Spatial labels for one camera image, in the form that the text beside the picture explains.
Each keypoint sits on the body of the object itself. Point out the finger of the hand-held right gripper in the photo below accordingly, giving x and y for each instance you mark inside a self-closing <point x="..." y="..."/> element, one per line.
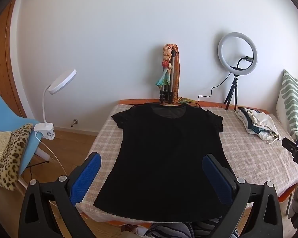
<point x="289" y="145"/>

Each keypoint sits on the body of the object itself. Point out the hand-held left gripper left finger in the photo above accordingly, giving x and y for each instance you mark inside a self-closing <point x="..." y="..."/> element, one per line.
<point x="85" y="178"/>

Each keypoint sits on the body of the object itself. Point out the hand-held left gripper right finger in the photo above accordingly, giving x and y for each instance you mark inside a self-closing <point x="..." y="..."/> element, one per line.
<point x="217" y="178"/>

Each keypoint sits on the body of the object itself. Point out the black t-shirt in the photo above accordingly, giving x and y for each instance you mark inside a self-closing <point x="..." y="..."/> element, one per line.
<point x="164" y="153"/>

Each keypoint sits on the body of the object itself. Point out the cream white garment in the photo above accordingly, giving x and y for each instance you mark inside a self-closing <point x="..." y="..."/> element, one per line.
<point x="259" y="121"/>

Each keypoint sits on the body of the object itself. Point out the beige checked blanket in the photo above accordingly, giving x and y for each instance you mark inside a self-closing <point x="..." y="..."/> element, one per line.
<point x="250" y="158"/>

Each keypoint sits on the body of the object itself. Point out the green white patterned pillow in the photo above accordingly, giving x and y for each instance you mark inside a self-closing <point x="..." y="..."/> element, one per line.
<point x="290" y="99"/>

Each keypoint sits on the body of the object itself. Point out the dark teal garment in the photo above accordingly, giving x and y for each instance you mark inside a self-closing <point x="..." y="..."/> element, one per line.
<point x="244" y="119"/>

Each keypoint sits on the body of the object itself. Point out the metal door stopper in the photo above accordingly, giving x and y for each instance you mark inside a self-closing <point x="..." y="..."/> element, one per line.
<point x="75" y="122"/>

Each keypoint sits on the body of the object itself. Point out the leopard print cloth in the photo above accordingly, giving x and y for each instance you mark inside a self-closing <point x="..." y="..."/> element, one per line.
<point x="15" y="153"/>

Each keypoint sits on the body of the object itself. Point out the black tripod legs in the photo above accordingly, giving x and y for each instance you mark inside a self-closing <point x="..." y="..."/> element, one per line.
<point x="234" y="86"/>

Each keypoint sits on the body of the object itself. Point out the yellow striped cloth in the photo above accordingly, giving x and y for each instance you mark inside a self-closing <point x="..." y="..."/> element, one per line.
<point x="0" y="143"/>

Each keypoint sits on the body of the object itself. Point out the orange bed sheet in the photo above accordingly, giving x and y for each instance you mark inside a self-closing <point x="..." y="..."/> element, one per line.
<point x="139" y="101"/>

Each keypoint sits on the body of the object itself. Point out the white clip desk lamp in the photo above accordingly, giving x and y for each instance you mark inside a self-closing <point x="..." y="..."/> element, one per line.
<point x="62" y="79"/>

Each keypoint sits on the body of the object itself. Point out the light blue chair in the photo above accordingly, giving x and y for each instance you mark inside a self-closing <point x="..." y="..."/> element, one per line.
<point x="5" y="114"/>

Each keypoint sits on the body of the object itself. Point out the orange patterned scarf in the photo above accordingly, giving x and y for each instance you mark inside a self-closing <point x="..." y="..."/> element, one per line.
<point x="178" y="79"/>

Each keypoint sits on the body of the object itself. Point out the silver folded tripod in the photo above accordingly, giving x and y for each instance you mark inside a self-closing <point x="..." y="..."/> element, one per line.
<point x="172" y="79"/>

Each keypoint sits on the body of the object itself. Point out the colourful braided scarf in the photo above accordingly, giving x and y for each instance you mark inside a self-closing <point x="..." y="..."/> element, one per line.
<point x="166" y="76"/>

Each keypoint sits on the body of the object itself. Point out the wooden door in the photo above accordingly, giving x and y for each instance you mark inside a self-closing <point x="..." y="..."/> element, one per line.
<point x="2" y="67"/>

